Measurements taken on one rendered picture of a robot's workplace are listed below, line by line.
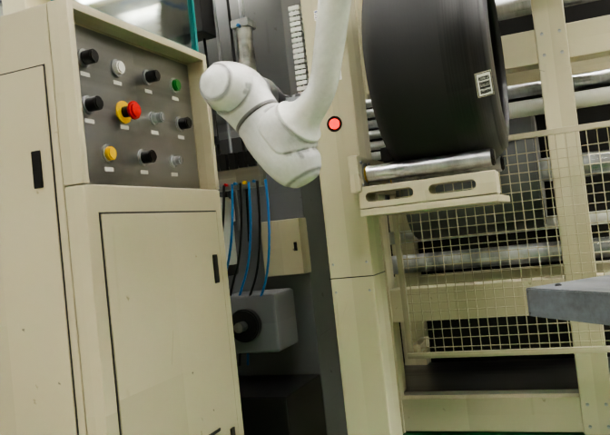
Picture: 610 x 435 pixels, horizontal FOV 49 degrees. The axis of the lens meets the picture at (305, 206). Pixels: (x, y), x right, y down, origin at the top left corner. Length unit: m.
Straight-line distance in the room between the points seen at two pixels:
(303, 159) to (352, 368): 0.86
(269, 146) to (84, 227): 0.39
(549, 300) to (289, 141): 0.56
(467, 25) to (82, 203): 0.96
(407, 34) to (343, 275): 0.69
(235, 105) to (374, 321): 0.85
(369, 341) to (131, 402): 0.75
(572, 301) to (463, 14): 0.94
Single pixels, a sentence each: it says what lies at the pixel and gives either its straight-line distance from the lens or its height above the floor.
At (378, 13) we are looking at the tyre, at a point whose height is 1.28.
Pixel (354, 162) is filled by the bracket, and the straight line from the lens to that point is 1.79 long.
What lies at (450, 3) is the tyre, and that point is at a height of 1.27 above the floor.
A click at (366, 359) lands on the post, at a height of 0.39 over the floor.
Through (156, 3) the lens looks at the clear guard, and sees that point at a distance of 1.79.
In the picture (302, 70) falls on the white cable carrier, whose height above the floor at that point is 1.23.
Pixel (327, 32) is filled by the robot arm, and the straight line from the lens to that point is 1.23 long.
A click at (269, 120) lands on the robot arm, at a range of 1.28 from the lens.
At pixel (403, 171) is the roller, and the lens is 1.80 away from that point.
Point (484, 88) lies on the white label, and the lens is 1.69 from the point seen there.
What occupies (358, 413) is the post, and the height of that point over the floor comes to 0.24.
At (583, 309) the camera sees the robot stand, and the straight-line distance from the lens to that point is 0.91.
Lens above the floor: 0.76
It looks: 2 degrees up
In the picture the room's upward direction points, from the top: 6 degrees counter-clockwise
